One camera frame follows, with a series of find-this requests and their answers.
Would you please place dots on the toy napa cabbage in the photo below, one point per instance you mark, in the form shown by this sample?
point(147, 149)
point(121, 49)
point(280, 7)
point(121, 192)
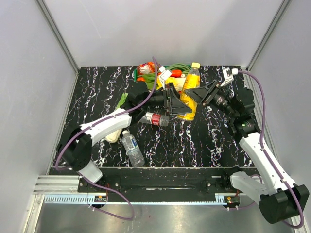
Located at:
point(117, 121)

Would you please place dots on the aluminium slotted rail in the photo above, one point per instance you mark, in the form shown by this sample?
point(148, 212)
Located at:
point(149, 197)

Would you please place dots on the clear water bottle white cap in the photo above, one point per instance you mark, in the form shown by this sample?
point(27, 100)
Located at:
point(132, 149)

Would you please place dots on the red toy chili pepper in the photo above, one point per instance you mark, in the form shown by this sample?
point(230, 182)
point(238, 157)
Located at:
point(176, 73)

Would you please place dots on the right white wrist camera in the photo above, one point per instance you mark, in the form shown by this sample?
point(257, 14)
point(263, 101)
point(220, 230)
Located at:
point(228, 74)

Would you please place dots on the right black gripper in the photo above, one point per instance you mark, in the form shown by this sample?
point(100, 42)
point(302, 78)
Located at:
point(199, 94)

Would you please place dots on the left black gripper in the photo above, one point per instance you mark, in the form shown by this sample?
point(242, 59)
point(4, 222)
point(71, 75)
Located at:
point(177, 106)

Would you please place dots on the green toy long beans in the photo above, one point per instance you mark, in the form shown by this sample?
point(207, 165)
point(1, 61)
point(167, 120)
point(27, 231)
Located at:
point(184, 68)

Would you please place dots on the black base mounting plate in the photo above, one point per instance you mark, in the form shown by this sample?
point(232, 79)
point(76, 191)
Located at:
point(199, 179)

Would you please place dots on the yellow white toy cabbage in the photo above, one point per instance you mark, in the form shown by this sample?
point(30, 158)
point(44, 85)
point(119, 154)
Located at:
point(177, 82)

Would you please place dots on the green plastic basket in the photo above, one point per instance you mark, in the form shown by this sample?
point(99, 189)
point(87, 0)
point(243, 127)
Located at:
point(136, 74)

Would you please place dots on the clear cola bottle red label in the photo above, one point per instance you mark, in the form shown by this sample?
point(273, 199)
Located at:
point(155, 119)

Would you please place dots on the small orange toy carrot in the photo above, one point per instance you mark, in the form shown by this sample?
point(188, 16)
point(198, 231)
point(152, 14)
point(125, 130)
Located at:
point(140, 79)

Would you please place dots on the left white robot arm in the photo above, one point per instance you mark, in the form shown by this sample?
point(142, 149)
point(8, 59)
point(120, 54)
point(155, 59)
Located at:
point(75, 146)

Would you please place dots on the orange white toy vegetable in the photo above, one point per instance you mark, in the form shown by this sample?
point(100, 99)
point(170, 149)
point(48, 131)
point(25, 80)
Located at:
point(146, 68)

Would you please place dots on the green toy bok choy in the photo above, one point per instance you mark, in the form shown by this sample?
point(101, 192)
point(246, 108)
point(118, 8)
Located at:
point(148, 79)

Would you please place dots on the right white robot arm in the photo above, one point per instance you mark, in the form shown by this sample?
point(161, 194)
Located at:
point(278, 197)

